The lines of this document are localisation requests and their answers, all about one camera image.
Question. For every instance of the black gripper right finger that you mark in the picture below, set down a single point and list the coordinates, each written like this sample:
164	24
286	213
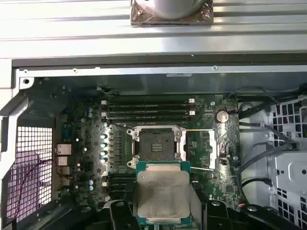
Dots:
218	218

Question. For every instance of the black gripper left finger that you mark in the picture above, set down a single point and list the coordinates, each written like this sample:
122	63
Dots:
120	218

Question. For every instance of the square CPU with silver top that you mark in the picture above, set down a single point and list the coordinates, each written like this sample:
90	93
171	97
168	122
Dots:
163	189

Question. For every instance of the metal socket cover frame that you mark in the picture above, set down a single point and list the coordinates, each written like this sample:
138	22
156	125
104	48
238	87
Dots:
214	148

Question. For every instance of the black RAM slot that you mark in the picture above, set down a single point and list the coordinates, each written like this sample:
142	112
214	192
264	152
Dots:
148	100
148	112
122	181
148	106
148	118
121	187
122	175

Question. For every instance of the small silver capacitor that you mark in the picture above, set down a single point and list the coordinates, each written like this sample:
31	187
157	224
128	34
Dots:
103	153
103	160
103	145
103	137

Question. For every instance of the metal rear port block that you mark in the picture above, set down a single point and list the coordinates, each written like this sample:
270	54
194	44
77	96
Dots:
62	160
62	171
64	149

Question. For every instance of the grey metal drive cage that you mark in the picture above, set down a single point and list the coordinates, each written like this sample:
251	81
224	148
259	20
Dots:
287	167

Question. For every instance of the round silver coin battery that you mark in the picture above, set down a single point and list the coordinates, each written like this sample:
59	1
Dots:
221	116

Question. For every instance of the blue port connector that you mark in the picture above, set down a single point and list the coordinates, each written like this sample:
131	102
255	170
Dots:
66	131

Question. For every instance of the green motherboard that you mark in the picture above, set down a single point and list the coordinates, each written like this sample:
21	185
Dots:
204	112

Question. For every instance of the black and grey PC case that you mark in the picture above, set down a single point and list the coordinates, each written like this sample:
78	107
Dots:
144	72

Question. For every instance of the CPU socket with metal bracket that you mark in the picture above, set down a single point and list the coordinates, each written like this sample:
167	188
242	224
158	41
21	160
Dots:
157	146

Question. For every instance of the brown square base plate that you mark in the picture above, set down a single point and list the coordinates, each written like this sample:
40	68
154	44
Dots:
141	19

